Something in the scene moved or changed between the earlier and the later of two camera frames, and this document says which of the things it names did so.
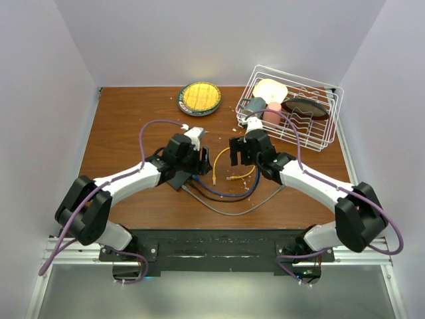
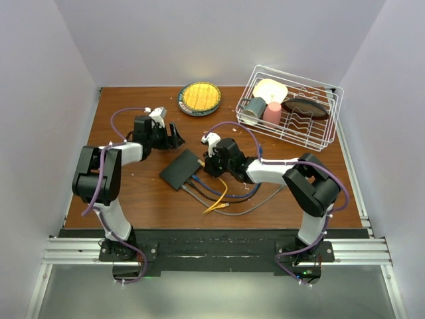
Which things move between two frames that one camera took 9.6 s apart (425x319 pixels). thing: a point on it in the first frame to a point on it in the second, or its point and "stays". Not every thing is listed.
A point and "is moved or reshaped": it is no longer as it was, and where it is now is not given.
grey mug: x=250 y=104 stays
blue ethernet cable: x=237 y=195 stays
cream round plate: x=270 y=90 stays
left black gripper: x=202 y=167 to x=176 y=141
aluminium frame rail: x=60 y=252 stays
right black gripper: x=238 y=145 to x=209 y=167
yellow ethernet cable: x=231 y=177 is moved or reshaped
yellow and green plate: x=199 y=98 stays
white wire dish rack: x=298 y=108 stays
